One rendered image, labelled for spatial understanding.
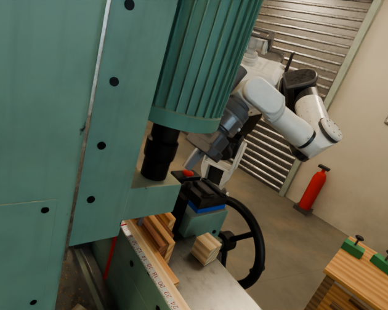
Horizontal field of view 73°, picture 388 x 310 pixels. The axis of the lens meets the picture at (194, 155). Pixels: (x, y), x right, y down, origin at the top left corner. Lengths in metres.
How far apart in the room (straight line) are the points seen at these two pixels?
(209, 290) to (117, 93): 0.42
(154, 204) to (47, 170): 0.26
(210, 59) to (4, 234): 0.32
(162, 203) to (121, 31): 0.32
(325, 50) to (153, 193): 3.17
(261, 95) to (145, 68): 0.39
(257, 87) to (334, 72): 2.77
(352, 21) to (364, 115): 1.00
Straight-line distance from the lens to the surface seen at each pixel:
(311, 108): 0.92
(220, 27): 0.39
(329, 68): 3.46
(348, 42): 3.48
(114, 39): 0.33
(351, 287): 1.61
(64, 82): 0.28
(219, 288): 0.60
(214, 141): 0.65
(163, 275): 0.51
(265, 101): 0.68
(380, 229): 3.45
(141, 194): 0.49
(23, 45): 0.27
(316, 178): 3.30
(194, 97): 0.39
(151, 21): 0.35
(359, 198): 3.40
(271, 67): 1.06
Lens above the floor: 1.31
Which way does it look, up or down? 20 degrees down
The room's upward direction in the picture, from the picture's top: 19 degrees clockwise
